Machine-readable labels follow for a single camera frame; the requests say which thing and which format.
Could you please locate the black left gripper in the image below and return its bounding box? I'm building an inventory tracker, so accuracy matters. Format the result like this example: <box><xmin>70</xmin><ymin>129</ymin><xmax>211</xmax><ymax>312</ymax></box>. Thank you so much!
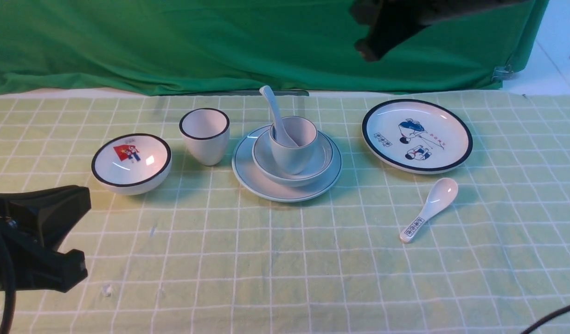
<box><xmin>0</xmin><ymin>185</ymin><xmax>91</xmax><ymax>293</ymax></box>

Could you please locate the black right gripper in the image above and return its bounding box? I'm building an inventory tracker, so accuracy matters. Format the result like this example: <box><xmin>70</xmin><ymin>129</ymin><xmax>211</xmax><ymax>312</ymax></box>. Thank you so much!
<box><xmin>350</xmin><ymin>0</ymin><xmax>525</xmax><ymax>63</ymax></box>

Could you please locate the plain white ceramic spoon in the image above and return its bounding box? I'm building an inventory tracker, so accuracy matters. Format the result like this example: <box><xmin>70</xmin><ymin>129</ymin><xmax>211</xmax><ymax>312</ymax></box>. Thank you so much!
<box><xmin>259</xmin><ymin>85</ymin><xmax>298</xmax><ymax>148</ymax></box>

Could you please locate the plain light blue cup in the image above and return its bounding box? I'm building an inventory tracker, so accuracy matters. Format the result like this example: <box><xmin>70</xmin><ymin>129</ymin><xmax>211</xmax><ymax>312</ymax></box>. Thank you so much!
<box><xmin>269</xmin><ymin>116</ymin><xmax>318</xmax><ymax>175</ymax></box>

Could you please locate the white spoon with label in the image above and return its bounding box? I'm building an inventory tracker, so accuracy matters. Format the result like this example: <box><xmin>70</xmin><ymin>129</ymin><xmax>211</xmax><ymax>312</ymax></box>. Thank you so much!
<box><xmin>399</xmin><ymin>178</ymin><xmax>459</xmax><ymax>244</ymax></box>

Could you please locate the plain light blue bowl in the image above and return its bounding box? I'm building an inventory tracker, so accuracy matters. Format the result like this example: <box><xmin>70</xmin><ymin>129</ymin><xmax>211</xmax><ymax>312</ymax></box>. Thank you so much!
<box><xmin>252</xmin><ymin>130</ymin><xmax>334</xmax><ymax>187</ymax></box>

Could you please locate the black-rimmed illustrated plate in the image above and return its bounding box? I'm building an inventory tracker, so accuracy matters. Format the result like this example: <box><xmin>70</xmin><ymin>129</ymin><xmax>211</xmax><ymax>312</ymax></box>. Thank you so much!
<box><xmin>361</xmin><ymin>99</ymin><xmax>474</xmax><ymax>175</ymax></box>

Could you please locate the black-rimmed illustrated bowl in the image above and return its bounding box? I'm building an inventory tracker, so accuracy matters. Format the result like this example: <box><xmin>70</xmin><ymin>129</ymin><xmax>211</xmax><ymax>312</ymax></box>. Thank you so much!
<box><xmin>90</xmin><ymin>133</ymin><xmax>173</xmax><ymax>195</ymax></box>

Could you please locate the metal binder clip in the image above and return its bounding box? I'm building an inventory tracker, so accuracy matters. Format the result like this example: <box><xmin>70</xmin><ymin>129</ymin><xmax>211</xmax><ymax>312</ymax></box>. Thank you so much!
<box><xmin>491</xmin><ymin>64</ymin><xmax>516</xmax><ymax>82</ymax></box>

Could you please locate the green backdrop cloth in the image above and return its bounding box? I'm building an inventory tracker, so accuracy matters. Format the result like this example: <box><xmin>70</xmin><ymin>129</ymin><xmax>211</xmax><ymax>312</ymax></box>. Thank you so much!
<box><xmin>0</xmin><ymin>0</ymin><xmax>548</xmax><ymax>96</ymax></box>

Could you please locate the green checkered tablecloth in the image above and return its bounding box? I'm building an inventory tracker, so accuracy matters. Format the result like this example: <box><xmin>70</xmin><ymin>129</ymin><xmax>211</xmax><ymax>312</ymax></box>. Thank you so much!
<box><xmin>0</xmin><ymin>91</ymin><xmax>570</xmax><ymax>334</ymax></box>

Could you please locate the black-rimmed white cup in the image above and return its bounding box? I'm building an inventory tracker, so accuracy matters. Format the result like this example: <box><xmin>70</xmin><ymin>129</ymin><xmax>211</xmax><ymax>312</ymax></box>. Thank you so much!
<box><xmin>179</xmin><ymin>108</ymin><xmax>231</xmax><ymax>166</ymax></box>

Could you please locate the plain light blue plate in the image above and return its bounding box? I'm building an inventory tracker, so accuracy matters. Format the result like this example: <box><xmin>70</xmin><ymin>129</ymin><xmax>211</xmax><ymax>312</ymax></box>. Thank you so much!
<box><xmin>231</xmin><ymin>125</ymin><xmax>342</xmax><ymax>203</ymax></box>

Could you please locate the black cable left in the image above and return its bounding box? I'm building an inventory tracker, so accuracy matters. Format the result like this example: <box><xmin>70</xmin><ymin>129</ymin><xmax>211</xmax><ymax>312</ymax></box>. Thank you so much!
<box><xmin>0</xmin><ymin>213</ymin><xmax>17</xmax><ymax>334</ymax></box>

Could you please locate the black cable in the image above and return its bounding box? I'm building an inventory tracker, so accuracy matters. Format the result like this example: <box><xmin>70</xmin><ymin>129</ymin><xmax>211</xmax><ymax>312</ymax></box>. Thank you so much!
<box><xmin>519</xmin><ymin>301</ymin><xmax>570</xmax><ymax>334</ymax></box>
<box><xmin>0</xmin><ymin>213</ymin><xmax>17</xmax><ymax>334</ymax></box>

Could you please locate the black cable right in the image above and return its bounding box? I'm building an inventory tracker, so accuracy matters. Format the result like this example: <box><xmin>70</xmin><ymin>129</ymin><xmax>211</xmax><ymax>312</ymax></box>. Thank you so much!
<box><xmin>519</xmin><ymin>301</ymin><xmax>570</xmax><ymax>334</ymax></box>

